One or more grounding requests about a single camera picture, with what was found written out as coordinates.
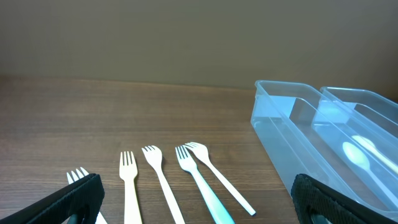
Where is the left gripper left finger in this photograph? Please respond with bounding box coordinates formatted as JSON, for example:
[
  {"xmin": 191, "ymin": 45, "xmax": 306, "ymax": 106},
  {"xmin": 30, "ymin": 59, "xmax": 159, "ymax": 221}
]
[{"xmin": 1, "ymin": 173, "xmax": 105, "ymax": 224}]

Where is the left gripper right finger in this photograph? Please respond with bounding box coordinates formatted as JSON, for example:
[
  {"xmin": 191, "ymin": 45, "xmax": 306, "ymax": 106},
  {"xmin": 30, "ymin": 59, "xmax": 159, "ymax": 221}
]
[{"xmin": 290, "ymin": 174, "xmax": 397, "ymax": 224}]

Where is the yellow plastic spoon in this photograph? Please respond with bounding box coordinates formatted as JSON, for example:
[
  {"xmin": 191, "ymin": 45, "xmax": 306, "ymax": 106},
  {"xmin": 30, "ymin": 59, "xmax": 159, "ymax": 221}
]
[{"xmin": 352, "ymin": 135, "xmax": 397, "ymax": 173}]

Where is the white plastic fork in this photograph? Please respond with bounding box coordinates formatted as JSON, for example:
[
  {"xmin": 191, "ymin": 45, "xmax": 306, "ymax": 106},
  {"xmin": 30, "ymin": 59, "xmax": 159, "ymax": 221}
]
[
  {"xmin": 67, "ymin": 167, "xmax": 108, "ymax": 224},
  {"xmin": 183, "ymin": 142, "xmax": 256, "ymax": 216},
  {"xmin": 142, "ymin": 146, "xmax": 185, "ymax": 224}
]

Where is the left clear plastic container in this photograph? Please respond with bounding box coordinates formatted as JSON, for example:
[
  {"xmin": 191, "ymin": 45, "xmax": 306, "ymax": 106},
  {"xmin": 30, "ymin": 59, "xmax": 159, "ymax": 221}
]
[{"xmin": 251, "ymin": 80, "xmax": 397, "ymax": 220}]

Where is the clear plastic container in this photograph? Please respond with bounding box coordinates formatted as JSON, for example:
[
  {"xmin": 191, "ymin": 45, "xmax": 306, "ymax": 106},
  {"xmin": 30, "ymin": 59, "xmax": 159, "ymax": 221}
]
[
  {"xmin": 251, "ymin": 80, "xmax": 397, "ymax": 220},
  {"xmin": 320, "ymin": 86, "xmax": 397, "ymax": 171}
]

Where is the right clear plastic container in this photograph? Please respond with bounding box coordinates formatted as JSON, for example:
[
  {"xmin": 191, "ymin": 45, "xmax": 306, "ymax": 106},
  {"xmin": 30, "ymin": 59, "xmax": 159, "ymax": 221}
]
[{"xmin": 320, "ymin": 86, "xmax": 397, "ymax": 171}]

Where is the yellow plastic fork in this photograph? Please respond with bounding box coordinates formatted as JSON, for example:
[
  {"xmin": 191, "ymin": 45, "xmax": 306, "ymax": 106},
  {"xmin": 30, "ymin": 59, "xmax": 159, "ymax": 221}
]
[{"xmin": 119, "ymin": 151, "xmax": 142, "ymax": 224}]

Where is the light blue plastic fork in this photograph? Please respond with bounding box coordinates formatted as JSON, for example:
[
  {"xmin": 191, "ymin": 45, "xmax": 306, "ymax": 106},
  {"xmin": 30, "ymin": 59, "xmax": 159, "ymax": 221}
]
[{"xmin": 175, "ymin": 146, "xmax": 234, "ymax": 224}]

